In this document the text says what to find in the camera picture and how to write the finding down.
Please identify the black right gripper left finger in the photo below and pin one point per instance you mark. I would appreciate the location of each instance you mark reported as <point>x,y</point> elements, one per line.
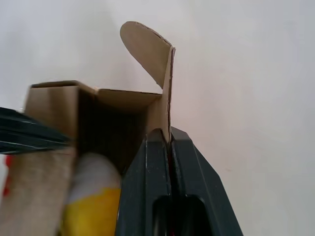
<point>137,186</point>

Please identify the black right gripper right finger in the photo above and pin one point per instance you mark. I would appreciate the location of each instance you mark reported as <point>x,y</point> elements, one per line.
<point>204,191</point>

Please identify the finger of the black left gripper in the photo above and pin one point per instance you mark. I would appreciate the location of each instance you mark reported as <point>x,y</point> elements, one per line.
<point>29,132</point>

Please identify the brown cardboard box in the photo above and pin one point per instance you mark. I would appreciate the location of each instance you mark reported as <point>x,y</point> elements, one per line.
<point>49,105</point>

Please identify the yellow and white item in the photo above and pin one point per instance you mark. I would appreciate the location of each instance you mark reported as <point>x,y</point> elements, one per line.
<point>91,209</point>

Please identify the red tape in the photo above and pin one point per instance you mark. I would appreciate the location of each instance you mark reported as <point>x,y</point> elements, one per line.
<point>8,162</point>

